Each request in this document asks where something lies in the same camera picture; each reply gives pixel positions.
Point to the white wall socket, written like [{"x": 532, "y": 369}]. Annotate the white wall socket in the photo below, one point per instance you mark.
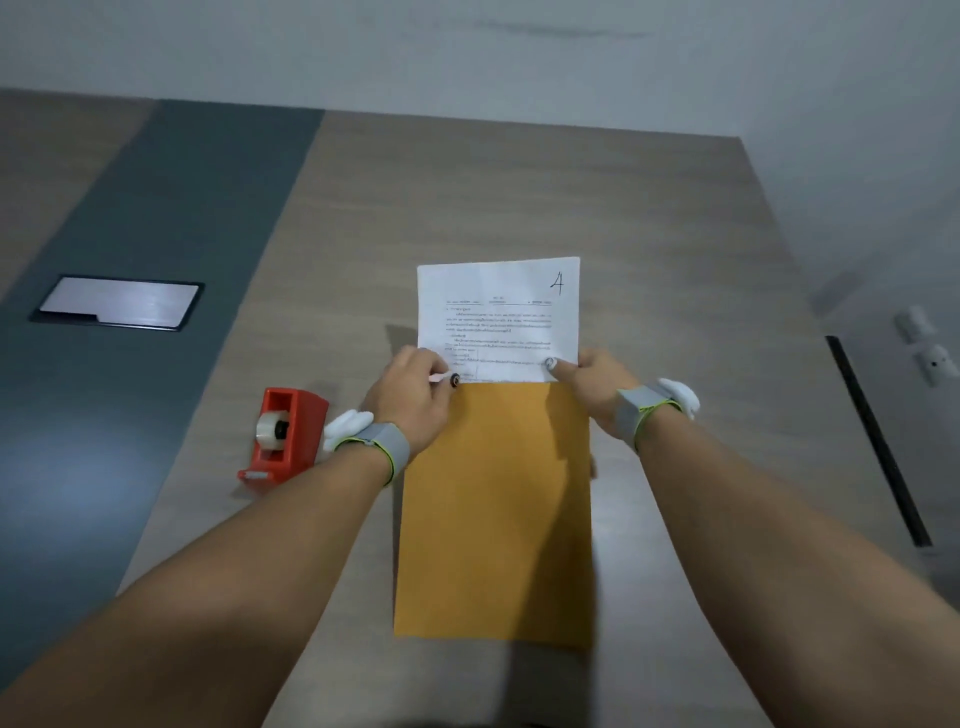
[
  {"x": 937, "y": 365},
  {"x": 915, "y": 324}
]

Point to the person's left hand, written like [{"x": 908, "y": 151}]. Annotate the person's left hand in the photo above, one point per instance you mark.
[{"x": 409, "y": 401}]

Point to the black floor strip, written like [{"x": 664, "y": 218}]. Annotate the black floor strip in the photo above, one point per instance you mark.
[{"x": 877, "y": 439}]

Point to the white printed paper sheet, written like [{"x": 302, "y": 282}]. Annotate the white printed paper sheet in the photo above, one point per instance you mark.
[{"x": 499, "y": 319}]

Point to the person's left thumb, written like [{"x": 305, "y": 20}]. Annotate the person's left thumb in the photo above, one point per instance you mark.
[{"x": 445, "y": 379}]

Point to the person's left forearm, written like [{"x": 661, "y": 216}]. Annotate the person's left forearm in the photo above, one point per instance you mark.
[{"x": 225, "y": 592}]

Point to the grey wristband with white tracker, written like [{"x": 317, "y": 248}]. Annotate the grey wristband with white tracker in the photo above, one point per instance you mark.
[
  {"x": 637, "y": 409},
  {"x": 386, "y": 444}
]

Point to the person's right forearm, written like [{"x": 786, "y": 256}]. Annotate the person's right forearm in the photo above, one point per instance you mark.
[{"x": 787, "y": 585}]

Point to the person's right thumb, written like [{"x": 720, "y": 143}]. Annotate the person's right thumb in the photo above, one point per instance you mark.
[{"x": 560, "y": 366}]

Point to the person's right hand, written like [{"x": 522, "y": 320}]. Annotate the person's right hand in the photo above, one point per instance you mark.
[{"x": 600, "y": 390}]

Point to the brown paper envelope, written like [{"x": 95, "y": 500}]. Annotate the brown paper envelope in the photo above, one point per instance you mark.
[{"x": 495, "y": 517}]

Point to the clear tape roll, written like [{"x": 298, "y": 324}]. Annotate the clear tape roll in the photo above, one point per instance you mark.
[{"x": 268, "y": 431}]

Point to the red tape dispenser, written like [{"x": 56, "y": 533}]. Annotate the red tape dispenser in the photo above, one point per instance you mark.
[{"x": 300, "y": 431}]

